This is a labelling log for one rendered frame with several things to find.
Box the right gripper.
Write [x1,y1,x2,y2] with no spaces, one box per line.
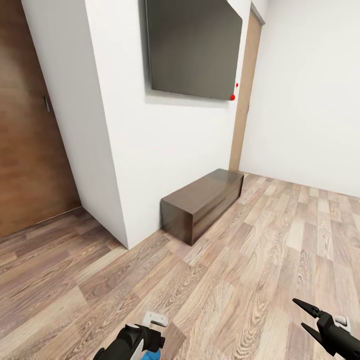
[292,298,360,360]

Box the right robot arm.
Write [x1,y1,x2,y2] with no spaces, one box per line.
[292,298,360,360]

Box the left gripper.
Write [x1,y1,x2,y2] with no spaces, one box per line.
[136,324,166,353]

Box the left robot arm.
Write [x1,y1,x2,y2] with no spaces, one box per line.
[93,311,168,360]

